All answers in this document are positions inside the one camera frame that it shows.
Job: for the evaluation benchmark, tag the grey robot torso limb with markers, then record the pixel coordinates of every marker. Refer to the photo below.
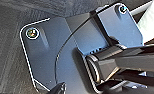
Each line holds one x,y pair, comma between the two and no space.
126,60

